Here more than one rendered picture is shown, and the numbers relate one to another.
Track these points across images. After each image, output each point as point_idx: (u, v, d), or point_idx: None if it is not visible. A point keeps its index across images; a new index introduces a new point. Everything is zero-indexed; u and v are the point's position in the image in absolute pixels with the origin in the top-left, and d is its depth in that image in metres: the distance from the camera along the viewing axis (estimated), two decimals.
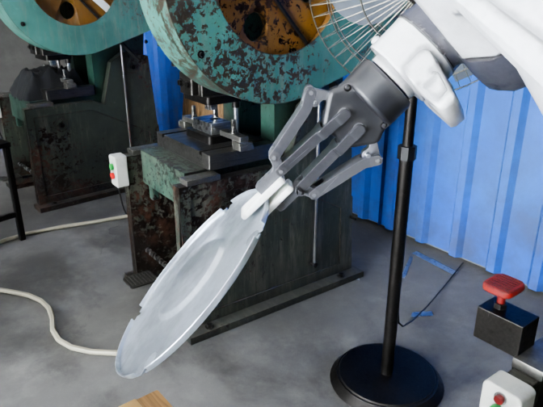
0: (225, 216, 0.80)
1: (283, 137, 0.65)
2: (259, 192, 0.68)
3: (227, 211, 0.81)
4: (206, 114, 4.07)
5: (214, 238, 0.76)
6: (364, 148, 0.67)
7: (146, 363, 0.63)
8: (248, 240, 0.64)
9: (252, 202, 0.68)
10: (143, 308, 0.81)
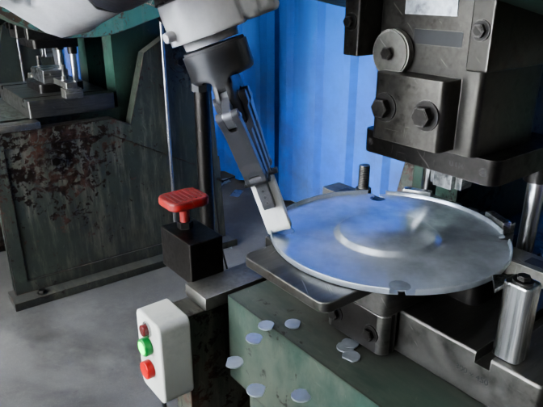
0: (486, 239, 0.68)
1: (258, 159, 0.62)
2: (275, 204, 0.67)
3: (494, 240, 0.68)
4: None
5: (445, 239, 0.68)
6: None
7: None
8: (397, 282, 0.58)
9: (277, 216, 0.68)
10: None
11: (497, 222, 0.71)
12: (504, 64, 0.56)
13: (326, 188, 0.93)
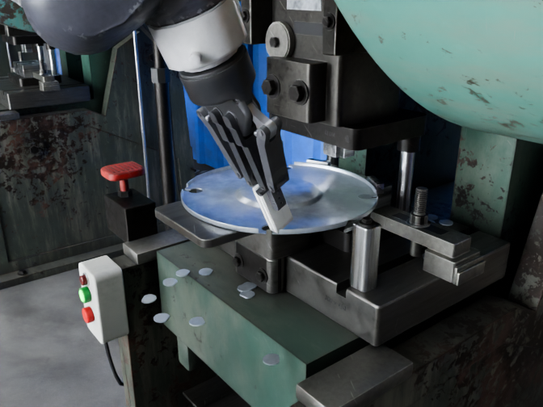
0: None
1: (284, 161, 0.62)
2: (283, 202, 0.68)
3: None
4: None
5: (233, 190, 0.85)
6: None
7: (367, 197, 0.81)
8: None
9: (283, 211, 0.69)
10: None
11: (373, 184, 0.85)
12: (352, 48, 0.70)
13: None
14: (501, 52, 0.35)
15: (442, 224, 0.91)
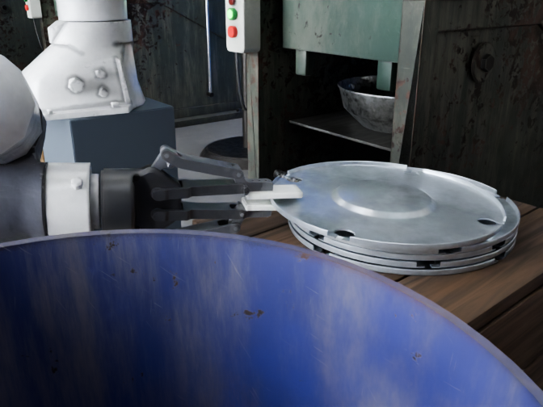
0: None
1: (214, 161, 0.66)
2: (269, 184, 0.69)
3: None
4: None
5: (334, 186, 0.74)
6: None
7: None
8: None
9: (282, 187, 0.69)
10: None
11: None
12: None
13: None
14: None
15: None
